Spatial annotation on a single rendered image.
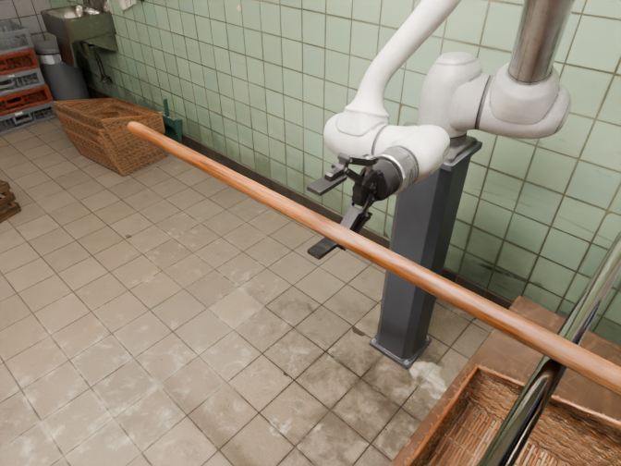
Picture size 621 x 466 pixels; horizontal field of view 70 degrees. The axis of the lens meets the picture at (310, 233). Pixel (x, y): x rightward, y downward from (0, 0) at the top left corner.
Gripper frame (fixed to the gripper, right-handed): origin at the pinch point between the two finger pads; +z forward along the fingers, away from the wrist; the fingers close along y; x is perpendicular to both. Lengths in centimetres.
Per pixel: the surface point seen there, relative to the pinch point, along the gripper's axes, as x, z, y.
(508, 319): -33.7, 0.8, -1.3
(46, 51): 388, -96, 65
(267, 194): 11.5, 0.8, -1.0
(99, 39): 327, -117, 49
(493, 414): -34, -29, 59
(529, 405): -40.3, 8.7, 1.7
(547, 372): -40.3, 2.8, 1.7
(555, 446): -49, -29, 56
